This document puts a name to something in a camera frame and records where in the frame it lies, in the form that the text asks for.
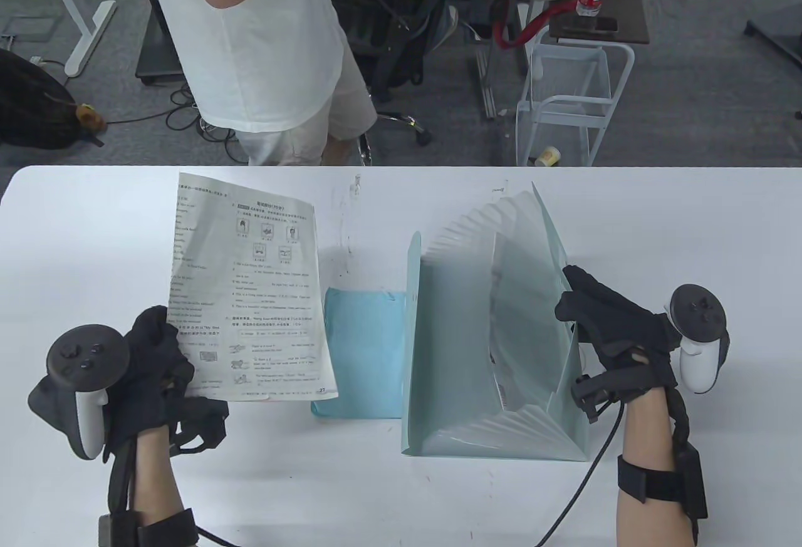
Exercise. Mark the grey floor outlet plate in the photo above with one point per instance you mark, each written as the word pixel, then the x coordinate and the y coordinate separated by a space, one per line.
pixel 28 27

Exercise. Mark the silver aluminium profile post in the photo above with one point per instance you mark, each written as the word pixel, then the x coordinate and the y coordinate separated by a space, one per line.
pixel 487 89

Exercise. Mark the white printed test paper document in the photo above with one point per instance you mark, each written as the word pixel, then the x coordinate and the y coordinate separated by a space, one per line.
pixel 250 296

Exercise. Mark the brown plush toy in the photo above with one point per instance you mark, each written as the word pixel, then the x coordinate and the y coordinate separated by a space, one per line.
pixel 91 118

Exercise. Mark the black and white handheld controller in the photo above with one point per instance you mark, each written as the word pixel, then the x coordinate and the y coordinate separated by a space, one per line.
pixel 698 315
pixel 88 359

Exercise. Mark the black floor box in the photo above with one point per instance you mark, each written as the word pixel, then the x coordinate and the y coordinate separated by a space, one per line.
pixel 479 8

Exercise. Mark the black labelled wrist box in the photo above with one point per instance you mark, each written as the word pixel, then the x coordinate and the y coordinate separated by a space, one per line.
pixel 104 531
pixel 692 484

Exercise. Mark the black backpack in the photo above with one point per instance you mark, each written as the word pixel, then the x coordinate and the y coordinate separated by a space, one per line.
pixel 31 102

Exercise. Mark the dark brown side table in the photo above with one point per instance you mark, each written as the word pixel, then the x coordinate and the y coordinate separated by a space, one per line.
pixel 630 8

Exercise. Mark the person's left hand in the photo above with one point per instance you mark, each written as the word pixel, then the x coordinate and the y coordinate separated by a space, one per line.
pixel 150 359

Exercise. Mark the person's right hand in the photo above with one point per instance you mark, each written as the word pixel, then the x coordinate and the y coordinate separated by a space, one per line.
pixel 620 334

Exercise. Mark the black smartphone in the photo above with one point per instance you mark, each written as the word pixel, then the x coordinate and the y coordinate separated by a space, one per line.
pixel 595 24

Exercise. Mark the black wrist camera block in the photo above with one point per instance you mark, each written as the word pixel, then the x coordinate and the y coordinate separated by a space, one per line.
pixel 203 425
pixel 592 396

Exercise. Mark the yellow paper cup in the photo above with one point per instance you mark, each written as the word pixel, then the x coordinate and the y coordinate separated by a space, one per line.
pixel 549 157

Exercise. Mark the black rolling stand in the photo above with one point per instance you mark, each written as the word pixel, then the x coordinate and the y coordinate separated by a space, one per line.
pixel 156 67

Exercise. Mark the black stand base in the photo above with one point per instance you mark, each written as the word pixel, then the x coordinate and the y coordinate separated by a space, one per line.
pixel 777 39

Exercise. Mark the black office chair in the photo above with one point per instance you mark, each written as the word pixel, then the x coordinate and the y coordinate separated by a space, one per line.
pixel 401 39

